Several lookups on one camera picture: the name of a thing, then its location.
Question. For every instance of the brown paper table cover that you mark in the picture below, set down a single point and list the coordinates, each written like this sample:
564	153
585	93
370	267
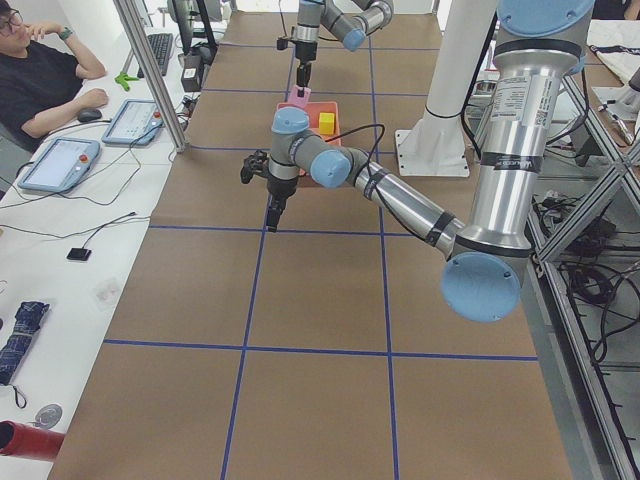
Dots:
315	300

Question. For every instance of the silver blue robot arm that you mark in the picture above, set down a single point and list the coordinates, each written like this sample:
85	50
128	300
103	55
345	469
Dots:
350	31
538	44

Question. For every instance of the seated person in black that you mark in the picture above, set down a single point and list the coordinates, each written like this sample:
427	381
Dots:
43	67

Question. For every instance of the pink plastic bin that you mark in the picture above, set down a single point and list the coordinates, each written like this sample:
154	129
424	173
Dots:
304	139

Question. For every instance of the yellow foam block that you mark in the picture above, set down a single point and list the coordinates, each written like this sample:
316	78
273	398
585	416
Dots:
326	123

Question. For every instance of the small black box device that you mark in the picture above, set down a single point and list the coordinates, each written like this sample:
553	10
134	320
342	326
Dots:
79	254

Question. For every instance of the teach pendant tablet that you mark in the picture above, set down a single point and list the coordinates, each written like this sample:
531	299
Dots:
62	165
136	123

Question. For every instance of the pink foam block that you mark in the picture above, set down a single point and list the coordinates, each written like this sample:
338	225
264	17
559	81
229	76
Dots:
299	96

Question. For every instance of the far teach pendant tablet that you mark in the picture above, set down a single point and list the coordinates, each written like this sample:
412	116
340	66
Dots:
136	123

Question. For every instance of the near teach pendant tablet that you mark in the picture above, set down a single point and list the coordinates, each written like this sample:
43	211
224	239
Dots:
62	165

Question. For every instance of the red cylinder bottle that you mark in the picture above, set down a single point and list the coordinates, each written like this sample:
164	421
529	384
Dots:
24	441

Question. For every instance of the black computer mouse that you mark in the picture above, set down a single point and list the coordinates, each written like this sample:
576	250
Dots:
86	115

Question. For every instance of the green plastic clamp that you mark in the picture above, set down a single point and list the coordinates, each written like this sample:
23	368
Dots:
124	79

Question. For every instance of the aluminium truss frame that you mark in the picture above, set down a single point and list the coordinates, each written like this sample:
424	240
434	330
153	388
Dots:
584	224

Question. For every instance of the aluminium frame post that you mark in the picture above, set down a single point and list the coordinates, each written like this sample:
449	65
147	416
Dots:
137	37

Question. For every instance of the folded blue umbrella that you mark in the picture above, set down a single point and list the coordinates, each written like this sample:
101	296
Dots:
28	319

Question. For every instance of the black keyboard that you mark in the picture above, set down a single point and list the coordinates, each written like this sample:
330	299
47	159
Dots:
161	45

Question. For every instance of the blue tape grid lines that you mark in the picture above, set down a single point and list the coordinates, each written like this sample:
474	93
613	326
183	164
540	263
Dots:
315	350

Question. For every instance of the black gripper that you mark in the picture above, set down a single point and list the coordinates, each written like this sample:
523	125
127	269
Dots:
304	51
280	187

